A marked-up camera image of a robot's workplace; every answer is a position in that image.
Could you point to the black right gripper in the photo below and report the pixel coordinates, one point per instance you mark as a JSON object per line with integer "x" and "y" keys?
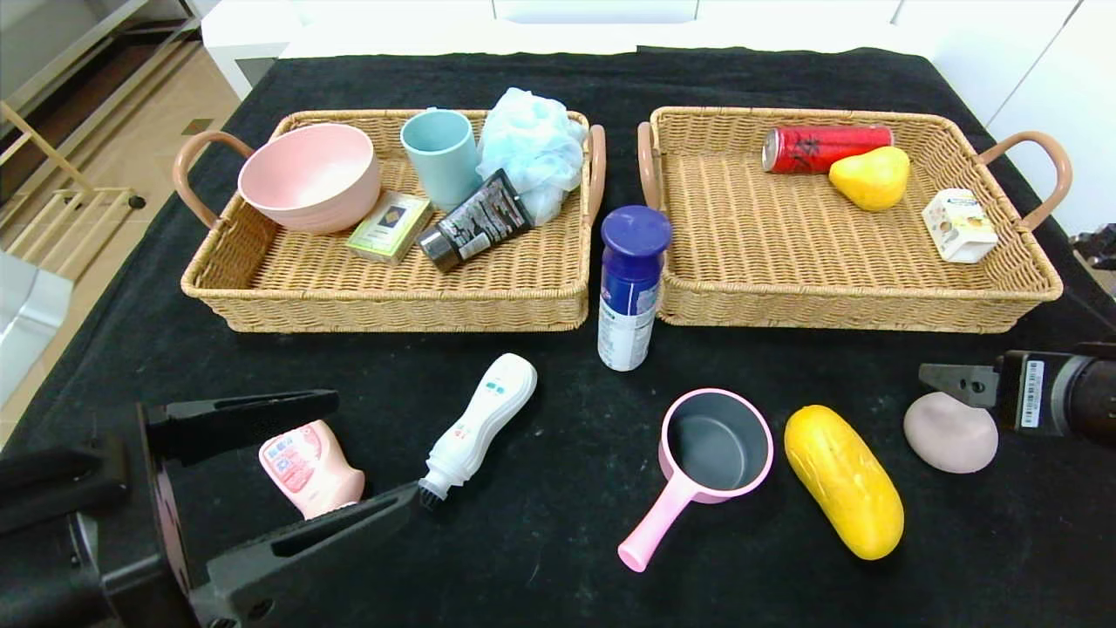
{"x": 1027, "y": 392}

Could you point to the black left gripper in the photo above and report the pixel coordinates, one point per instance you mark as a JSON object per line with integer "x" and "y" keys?
{"x": 164, "y": 506}

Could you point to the pale pink egg shaped food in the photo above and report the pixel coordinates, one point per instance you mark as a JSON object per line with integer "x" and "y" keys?
{"x": 950, "y": 440}

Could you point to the long yellow fruit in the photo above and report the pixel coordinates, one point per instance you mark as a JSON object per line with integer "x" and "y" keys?
{"x": 841, "y": 480}

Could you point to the pink toy saucepan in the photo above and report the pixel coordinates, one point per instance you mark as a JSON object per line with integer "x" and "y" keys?
{"x": 715, "y": 445}

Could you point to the blue capped spray can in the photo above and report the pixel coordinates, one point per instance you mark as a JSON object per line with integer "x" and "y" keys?
{"x": 629, "y": 288}

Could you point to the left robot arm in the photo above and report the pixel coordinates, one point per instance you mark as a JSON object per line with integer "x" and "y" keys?
{"x": 35, "y": 584}

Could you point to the wicker basket with toiletries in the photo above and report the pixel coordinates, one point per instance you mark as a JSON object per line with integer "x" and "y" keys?
{"x": 392, "y": 288}

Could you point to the wicker basket with food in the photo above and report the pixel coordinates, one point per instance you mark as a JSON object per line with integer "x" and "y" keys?
{"x": 767, "y": 235}

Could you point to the pink bottle white cap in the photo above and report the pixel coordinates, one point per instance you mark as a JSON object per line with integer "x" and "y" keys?
{"x": 301, "y": 467}

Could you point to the small white carton box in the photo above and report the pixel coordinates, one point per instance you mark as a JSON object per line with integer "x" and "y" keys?
{"x": 957, "y": 227}

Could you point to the white brush applicator bottle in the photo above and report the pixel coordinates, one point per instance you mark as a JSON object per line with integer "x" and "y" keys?
{"x": 479, "y": 419}

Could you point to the yellow pear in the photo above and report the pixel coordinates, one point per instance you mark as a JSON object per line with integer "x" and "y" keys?
{"x": 870, "y": 180}

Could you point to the red soda can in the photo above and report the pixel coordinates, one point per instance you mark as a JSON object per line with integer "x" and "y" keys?
{"x": 815, "y": 148}

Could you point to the green soap box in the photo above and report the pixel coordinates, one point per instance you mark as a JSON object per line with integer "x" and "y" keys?
{"x": 388, "y": 227}

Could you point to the black tablecloth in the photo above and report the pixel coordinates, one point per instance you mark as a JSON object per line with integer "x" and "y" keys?
{"x": 558, "y": 567}

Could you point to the pink bowl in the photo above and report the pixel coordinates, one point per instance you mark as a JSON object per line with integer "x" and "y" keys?
{"x": 305, "y": 179}

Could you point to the light wooden rack on wheels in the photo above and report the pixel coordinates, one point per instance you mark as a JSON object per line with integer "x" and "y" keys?
{"x": 136, "y": 201}

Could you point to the black cosmetic tube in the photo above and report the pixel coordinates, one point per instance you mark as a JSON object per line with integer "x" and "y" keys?
{"x": 479, "y": 221}

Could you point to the teal plastic cup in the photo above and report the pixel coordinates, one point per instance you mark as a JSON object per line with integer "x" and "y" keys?
{"x": 440, "y": 164}

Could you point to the light blue bath pouf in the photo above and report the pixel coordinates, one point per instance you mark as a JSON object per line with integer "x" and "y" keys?
{"x": 532, "y": 146}

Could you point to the grey metal shelf unit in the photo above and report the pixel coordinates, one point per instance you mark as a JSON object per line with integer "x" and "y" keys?
{"x": 52, "y": 35}

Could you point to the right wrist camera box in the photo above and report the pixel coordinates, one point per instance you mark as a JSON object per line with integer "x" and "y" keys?
{"x": 1097, "y": 249}

